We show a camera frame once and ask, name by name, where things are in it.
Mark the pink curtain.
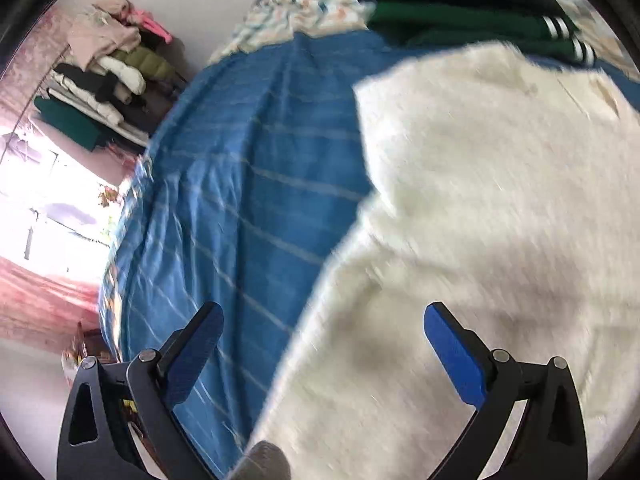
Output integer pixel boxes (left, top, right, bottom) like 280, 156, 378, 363
0, 10, 108, 356

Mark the floral patterned quilt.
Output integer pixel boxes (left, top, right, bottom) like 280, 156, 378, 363
207, 0, 381, 66

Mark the green jacket with striped cuffs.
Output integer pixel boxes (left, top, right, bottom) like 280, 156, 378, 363
366, 1, 597, 67

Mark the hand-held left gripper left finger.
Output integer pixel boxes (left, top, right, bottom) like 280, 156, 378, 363
56, 302, 225, 480

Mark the blue striped bed sheet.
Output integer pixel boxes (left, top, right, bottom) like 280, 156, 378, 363
98, 0, 640, 480

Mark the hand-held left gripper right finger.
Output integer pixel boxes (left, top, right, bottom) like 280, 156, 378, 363
423, 302, 589, 480

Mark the white fleece garment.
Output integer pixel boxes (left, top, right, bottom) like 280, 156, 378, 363
235, 42, 640, 480

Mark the pile of clothes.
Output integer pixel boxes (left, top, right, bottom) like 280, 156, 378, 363
33, 0, 188, 152

